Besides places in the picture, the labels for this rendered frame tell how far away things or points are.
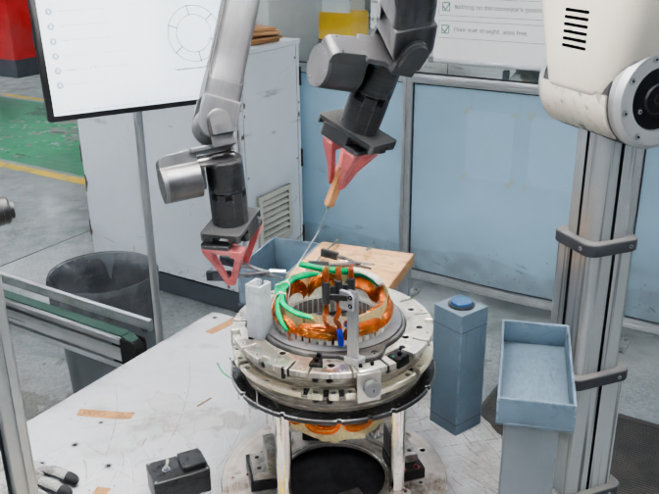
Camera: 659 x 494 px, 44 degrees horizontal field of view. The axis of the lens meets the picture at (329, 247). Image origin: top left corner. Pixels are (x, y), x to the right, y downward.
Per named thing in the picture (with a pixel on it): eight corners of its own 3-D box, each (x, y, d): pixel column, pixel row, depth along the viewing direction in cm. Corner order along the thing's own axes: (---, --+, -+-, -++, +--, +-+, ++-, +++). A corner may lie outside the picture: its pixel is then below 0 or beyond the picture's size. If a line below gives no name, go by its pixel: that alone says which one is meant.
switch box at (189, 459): (147, 485, 142) (144, 459, 139) (201, 469, 145) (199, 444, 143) (156, 507, 136) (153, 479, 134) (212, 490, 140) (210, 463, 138)
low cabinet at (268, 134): (312, 277, 415) (307, 38, 370) (246, 320, 372) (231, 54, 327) (164, 240, 465) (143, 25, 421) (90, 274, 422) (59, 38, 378)
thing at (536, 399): (557, 568, 123) (577, 406, 112) (484, 557, 125) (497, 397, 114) (553, 467, 145) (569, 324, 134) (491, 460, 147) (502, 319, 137)
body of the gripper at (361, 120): (368, 159, 112) (387, 111, 108) (314, 123, 116) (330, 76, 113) (393, 152, 117) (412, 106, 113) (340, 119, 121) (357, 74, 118)
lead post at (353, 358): (358, 368, 116) (358, 294, 112) (343, 363, 118) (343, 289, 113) (365, 363, 118) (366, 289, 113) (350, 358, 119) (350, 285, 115)
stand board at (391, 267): (285, 287, 155) (284, 275, 154) (322, 251, 172) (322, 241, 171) (385, 302, 148) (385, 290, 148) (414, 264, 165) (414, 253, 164)
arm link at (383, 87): (413, 64, 110) (393, 46, 114) (371, 57, 106) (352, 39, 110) (395, 110, 113) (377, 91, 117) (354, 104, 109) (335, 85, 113)
